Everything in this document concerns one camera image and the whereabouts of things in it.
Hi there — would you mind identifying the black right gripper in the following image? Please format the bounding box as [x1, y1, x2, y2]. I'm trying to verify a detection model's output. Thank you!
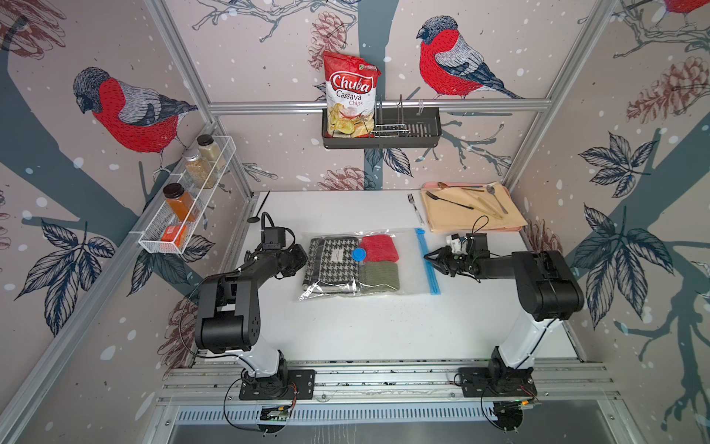
[422, 246, 471, 277]

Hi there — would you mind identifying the clear vacuum bag blue zipper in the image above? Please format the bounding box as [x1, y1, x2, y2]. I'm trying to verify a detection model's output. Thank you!
[299, 228, 441, 301]

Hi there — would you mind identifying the red knitted cloth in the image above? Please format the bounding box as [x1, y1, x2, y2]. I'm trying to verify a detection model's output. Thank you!
[361, 234, 399, 263]

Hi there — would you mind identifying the green knitted cloth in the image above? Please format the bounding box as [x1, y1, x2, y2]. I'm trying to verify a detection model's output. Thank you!
[360, 262, 400, 294]

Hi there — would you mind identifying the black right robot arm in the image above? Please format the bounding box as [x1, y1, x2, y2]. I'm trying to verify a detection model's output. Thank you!
[425, 246, 584, 399]

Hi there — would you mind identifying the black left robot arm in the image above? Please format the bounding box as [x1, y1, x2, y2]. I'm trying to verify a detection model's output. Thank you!
[194, 244, 307, 401]

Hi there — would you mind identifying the houndstooth black white scarf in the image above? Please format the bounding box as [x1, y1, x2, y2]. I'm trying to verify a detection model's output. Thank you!
[302, 236, 360, 297]

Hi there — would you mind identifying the red Chuba cassava chips bag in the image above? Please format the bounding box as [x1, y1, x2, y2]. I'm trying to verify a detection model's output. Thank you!
[323, 51, 381, 139]

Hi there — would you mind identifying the black ladle at table edge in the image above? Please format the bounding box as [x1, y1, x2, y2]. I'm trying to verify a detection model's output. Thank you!
[247, 192, 271, 224]

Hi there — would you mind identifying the silver fork on table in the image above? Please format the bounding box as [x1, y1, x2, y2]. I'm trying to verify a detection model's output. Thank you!
[407, 194, 425, 227]

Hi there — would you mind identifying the beige placemat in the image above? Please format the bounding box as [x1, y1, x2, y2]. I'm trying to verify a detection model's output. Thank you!
[420, 182, 528, 232]

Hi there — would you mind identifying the gold utensil on placemat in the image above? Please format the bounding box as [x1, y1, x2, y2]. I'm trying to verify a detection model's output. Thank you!
[475, 196, 503, 220]

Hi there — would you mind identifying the copper spoon on placemat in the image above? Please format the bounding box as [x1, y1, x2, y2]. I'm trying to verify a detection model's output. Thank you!
[437, 181, 486, 192]

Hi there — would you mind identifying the pink tray under placemat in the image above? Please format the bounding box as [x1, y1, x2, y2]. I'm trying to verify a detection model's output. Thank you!
[423, 182, 481, 190]

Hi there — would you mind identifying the silver spoon on placemat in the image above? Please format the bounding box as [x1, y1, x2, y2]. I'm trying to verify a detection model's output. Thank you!
[486, 185, 508, 215]

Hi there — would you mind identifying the small orange box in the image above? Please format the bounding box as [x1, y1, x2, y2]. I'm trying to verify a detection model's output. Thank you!
[160, 224, 189, 249]

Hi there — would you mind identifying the orange spice jar black lid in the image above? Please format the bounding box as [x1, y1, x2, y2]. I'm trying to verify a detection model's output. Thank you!
[163, 182, 199, 222]

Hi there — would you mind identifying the tan spice jar middle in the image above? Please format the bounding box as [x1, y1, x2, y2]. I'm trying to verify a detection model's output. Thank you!
[183, 148, 217, 189]

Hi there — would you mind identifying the yellow spice jar black lid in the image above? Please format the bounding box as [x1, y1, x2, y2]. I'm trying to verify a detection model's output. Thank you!
[197, 134, 227, 169]

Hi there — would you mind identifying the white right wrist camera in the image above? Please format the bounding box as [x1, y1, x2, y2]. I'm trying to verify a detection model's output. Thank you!
[446, 234, 469, 255]

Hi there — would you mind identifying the clear acrylic wall shelf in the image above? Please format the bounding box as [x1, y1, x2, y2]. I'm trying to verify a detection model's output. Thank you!
[139, 134, 236, 256]

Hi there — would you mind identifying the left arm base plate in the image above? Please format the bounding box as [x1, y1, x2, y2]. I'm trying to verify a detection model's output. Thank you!
[239, 369, 316, 401]

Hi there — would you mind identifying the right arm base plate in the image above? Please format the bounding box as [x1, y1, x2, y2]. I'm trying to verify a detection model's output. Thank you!
[453, 367, 537, 399]

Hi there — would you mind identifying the black wall basket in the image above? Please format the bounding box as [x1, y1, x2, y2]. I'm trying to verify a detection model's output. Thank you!
[322, 107, 442, 150]

